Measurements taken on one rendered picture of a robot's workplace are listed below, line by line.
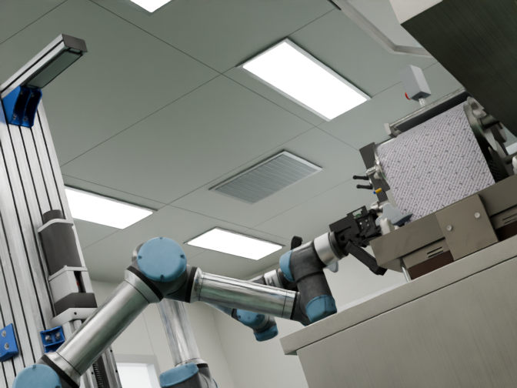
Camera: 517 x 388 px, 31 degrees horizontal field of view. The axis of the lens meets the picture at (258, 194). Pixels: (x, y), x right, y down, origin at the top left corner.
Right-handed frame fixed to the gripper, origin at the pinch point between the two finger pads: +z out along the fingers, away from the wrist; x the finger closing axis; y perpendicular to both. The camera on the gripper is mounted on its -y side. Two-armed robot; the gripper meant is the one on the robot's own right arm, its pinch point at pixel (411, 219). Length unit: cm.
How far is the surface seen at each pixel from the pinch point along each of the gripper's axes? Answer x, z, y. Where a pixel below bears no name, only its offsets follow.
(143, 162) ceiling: 243, -204, 171
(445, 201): -0.1, 9.1, 0.5
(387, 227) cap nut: -17.8, -1.3, -4.3
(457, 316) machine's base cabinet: -25.8, 7.9, -29.5
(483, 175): -0.1, 19.7, 2.3
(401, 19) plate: -84, 31, 6
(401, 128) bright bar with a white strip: 32.7, -1.2, 34.5
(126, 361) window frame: 394, -356, 103
